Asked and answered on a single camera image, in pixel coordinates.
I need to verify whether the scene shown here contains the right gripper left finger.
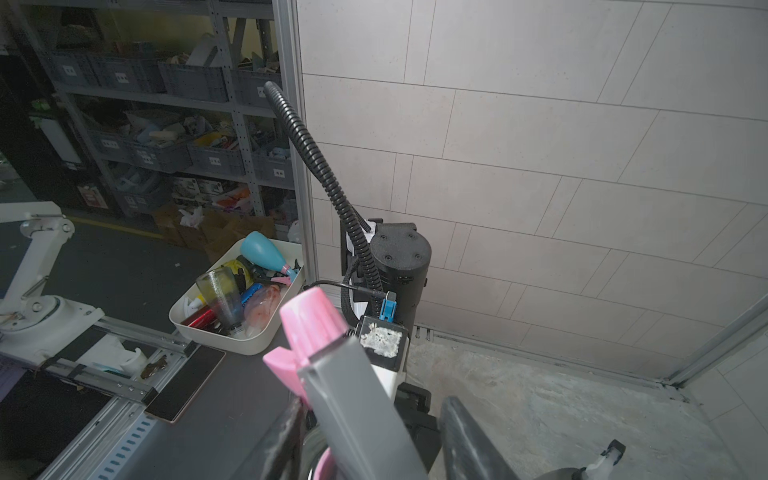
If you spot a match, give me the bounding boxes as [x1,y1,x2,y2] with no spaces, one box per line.
[231,397,306,480]

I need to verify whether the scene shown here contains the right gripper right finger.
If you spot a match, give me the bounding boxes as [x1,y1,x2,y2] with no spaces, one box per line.
[439,396,519,480]

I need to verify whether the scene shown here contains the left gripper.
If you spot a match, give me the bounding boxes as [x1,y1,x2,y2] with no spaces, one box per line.
[394,382,442,472]

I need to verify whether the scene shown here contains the pink grey spray nozzle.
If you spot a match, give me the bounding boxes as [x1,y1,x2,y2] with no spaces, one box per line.
[263,288,428,479]

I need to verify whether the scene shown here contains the black white spray nozzle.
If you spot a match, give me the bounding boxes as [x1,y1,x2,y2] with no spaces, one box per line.
[572,439,626,480]

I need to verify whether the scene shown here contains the grey bottle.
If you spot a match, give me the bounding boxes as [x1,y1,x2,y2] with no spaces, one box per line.
[534,467,584,480]

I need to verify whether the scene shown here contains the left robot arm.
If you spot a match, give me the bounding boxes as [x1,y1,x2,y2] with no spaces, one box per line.
[340,219,441,470]

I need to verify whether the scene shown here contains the white tray of items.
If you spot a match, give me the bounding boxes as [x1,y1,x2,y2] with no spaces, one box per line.
[168,238,306,357]

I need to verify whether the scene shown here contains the teal bottle in tray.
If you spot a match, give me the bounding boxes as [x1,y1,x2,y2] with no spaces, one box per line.
[240,231,297,281]

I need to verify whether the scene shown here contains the metal storage shelving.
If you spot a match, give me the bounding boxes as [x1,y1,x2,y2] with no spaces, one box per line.
[1,1,296,239]

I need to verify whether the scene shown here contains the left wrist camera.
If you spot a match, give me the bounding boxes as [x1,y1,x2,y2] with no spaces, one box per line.
[353,292,410,400]

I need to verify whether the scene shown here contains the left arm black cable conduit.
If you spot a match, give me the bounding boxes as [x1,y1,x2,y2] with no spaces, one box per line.
[263,80,385,328]

